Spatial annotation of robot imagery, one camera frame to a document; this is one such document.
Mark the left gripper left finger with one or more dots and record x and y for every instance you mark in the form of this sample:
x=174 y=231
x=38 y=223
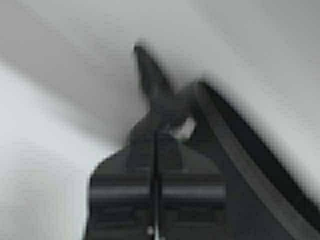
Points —
x=123 y=189

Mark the black two-handled cooking pot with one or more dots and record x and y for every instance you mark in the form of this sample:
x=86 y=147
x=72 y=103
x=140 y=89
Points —
x=263 y=202

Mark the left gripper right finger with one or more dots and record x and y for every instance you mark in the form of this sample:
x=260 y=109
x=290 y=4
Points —
x=190 y=194

